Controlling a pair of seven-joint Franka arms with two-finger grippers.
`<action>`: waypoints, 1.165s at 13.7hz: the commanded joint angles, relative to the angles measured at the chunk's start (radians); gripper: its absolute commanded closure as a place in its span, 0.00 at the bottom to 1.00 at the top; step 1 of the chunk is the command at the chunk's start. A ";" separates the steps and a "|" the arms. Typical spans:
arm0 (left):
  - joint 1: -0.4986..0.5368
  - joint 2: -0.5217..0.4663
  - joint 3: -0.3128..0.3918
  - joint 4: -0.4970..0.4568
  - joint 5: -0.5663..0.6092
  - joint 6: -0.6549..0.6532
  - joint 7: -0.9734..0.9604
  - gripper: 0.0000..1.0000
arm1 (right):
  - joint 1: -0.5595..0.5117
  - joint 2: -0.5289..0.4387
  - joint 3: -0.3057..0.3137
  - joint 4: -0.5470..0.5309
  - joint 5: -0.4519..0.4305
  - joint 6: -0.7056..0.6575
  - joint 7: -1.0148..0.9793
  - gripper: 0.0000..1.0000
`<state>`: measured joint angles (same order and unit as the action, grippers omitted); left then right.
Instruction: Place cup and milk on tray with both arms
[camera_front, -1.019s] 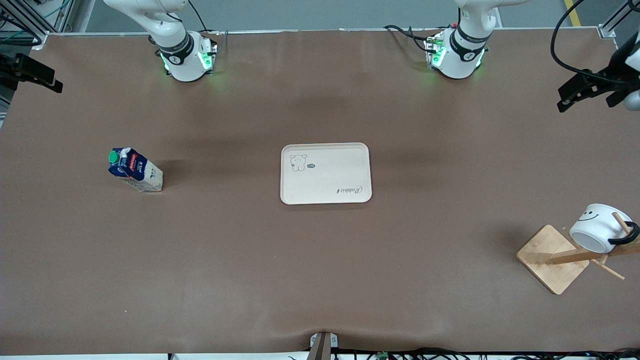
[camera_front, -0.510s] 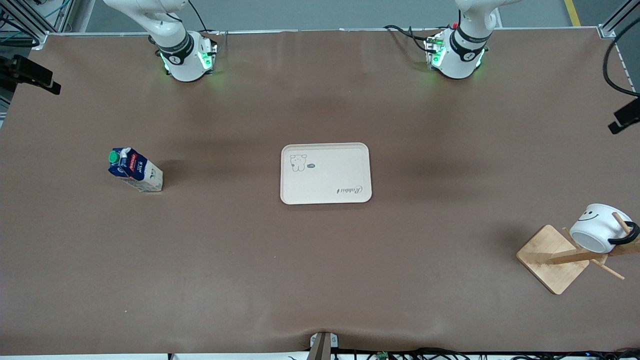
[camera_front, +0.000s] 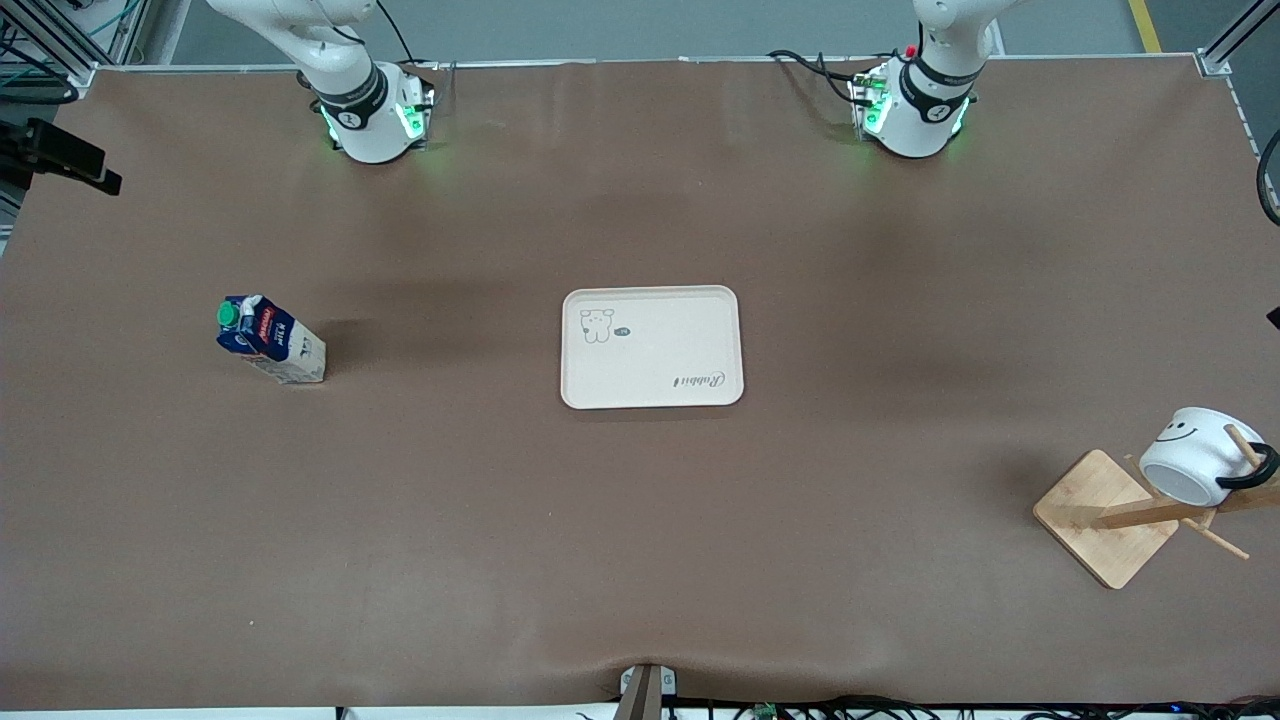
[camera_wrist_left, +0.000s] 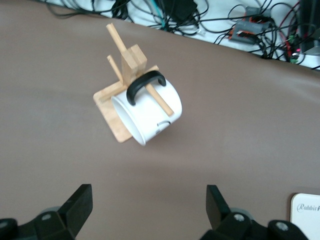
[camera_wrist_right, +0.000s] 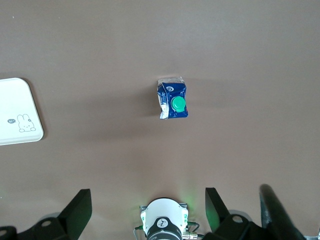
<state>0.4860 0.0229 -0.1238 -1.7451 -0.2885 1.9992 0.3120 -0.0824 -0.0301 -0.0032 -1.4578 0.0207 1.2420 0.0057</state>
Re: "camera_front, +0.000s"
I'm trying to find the white smiley mug black handle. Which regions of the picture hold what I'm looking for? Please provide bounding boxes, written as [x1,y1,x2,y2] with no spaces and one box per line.
[1138,406,1280,508]

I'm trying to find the blue and white milk carton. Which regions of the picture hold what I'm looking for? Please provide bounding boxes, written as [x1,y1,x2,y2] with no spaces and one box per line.
[216,294,328,386]

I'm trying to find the cream rabbit print tray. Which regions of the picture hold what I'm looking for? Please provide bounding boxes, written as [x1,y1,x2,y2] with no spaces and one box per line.
[560,285,746,411]

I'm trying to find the wooden mug rack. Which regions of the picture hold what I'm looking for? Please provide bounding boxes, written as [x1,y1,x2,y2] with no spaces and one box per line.
[1032,425,1280,591]

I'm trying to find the brown table cover mat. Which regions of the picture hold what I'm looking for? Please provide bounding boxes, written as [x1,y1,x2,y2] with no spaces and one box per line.
[0,55,1280,713]

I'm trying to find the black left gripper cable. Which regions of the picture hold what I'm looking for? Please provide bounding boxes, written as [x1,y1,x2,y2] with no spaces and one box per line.
[1257,128,1280,227]

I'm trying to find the aluminium frame post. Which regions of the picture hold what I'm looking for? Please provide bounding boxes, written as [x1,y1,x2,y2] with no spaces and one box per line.
[0,0,101,91]
[1195,0,1280,79]

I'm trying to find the black left arm base cable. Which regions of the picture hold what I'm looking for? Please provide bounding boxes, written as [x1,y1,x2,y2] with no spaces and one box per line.
[768,48,871,106]

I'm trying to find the black arm base cable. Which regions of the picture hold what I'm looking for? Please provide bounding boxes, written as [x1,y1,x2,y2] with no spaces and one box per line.
[768,48,871,106]
[375,0,426,71]

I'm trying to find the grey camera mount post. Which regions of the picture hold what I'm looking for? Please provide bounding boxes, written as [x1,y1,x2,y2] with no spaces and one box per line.
[618,663,678,720]

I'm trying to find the black right arm base cable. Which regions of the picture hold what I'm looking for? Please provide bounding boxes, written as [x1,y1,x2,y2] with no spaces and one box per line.
[375,0,426,71]

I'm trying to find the black clamp bracket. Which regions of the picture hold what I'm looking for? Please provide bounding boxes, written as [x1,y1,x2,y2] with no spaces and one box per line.
[0,117,123,197]

